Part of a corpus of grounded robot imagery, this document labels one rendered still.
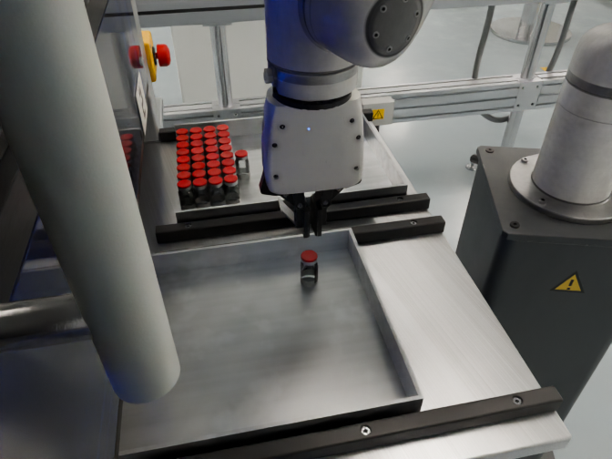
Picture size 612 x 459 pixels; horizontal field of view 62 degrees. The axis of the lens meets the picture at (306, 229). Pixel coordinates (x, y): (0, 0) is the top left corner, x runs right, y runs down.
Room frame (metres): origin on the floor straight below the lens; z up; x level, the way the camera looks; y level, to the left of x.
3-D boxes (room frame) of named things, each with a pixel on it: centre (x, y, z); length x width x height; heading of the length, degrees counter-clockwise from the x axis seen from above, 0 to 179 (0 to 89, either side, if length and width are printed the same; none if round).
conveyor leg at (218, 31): (1.64, 0.28, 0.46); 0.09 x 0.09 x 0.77; 12
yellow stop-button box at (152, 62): (0.92, 0.31, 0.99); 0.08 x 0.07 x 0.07; 102
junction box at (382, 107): (1.69, -0.25, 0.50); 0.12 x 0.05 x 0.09; 102
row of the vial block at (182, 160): (0.69, 0.19, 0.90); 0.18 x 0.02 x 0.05; 12
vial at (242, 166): (0.69, 0.10, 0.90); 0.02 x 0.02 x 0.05
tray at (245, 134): (0.72, 0.04, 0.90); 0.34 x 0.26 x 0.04; 102
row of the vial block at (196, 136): (0.69, 0.17, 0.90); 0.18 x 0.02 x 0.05; 11
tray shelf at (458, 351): (0.54, 0.05, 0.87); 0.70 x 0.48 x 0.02; 12
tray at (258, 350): (0.36, 0.08, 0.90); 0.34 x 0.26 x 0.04; 102
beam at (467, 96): (1.75, -0.26, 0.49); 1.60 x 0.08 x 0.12; 102
